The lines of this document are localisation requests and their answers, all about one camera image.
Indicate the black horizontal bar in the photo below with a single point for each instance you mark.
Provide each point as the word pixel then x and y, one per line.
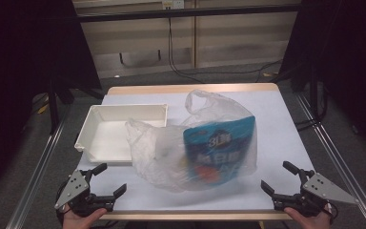
pixel 187 13

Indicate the person's right hand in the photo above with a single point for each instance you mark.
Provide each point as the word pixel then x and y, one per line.
pixel 314 222

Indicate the black curtain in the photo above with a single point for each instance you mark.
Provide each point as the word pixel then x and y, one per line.
pixel 19 63
pixel 346 63

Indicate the white wall outlet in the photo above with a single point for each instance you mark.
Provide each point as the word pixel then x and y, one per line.
pixel 173 4

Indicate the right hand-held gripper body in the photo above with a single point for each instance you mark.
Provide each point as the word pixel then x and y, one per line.
pixel 322 189

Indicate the translucent white plastic bag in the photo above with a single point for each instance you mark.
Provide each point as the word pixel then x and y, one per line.
pixel 152 152

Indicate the white plastic bin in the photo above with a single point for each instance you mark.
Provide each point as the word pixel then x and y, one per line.
pixel 108 136

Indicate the black metal stand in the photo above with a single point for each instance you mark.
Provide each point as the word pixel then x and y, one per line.
pixel 53 108
pixel 314 95

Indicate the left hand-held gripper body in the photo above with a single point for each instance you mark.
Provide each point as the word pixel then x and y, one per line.
pixel 74 187

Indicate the blue printed package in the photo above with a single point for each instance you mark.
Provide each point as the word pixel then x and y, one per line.
pixel 219 149

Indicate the aluminium floor rail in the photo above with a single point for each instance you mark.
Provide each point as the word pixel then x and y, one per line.
pixel 41 165
pixel 340 165

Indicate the person's left hand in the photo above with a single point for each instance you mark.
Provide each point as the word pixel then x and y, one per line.
pixel 76 222

